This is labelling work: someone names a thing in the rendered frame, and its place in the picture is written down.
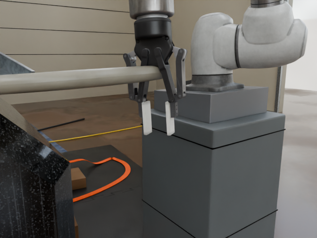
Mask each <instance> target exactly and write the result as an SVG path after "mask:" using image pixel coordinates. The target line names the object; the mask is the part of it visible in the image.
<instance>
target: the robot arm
mask: <svg viewBox="0 0 317 238"><path fill-rule="evenodd" d="M129 11H130V18H131V19H134V20H136V21H135V22H134V34H135V41H136V45H135V48H134V51H132V52H130V53H124V54H123V58H124V60H125V63H126V67H135V66H136V60H137V59H136V56H138V58H139V59H140V60H141V66H158V67H159V70H160V71H161V74H162V77H163V81H164V85H165V88H166V92H167V96H168V99H169V101H167V102H165V105H166V121H167V135H168V136H170V135H172V134H173V133H174V132H175V126H174V118H176V117H177V115H178V106H177V102H178V100H180V99H182V98H184V97H186V91H206V92H221V91H226V90H233V89H239V88H244V84H239V83H235V82H233V69H238V68H275V67H280V66H284V65H287V64H290V63H293V62H295V61H297V60H298V59H299V58H301V57H303V56H304V54H305V50H306V45H307V38H308V28H307V27H306V24H305V23H304V22H303V21H302V20H301V19H299V18H297V19H294V15H293V11H292V7H291V6H290V5H289V4H288V3H287V2H286V1H284V0H250V6H249V7H248V8H247V10H246V11H245V13H244V15H243V22H242V24H241V25H238V24H233V19H232V18H231V17H230V16H228V15H226V14H224V13H221V12H217V13H210V14H206V15H203V16H201V17H200V18H199V20H198V21H197V22H196V24H195V27H194V30H193V33H192V39H191V68H192V79H191V80H187V81H185V59H186V55H187V50H186V49H182V48H177V47H175V45H174V43H173V41H172V27H171V20H170V19H169V18H170V17H172V16H173V15H174V0H129ZM172 53H174V57H175V58H176V62H175V64H176V87H177V92H176V89H175V85H174V82H173V78H172V75H171V71H170V65H169V61H168V60H169V58H170V56H171V55H172ZM148 87H149V81H146V82H139V86H138V83H131V84H128V92H129V99H130V100H134V101H136V102H137V103H138V109H139V117H140V118H143V131H144V135H148V134H149V133H151V132H152V125H151V111H150V101H147V100H148V99H147V94H148Z"/></svg>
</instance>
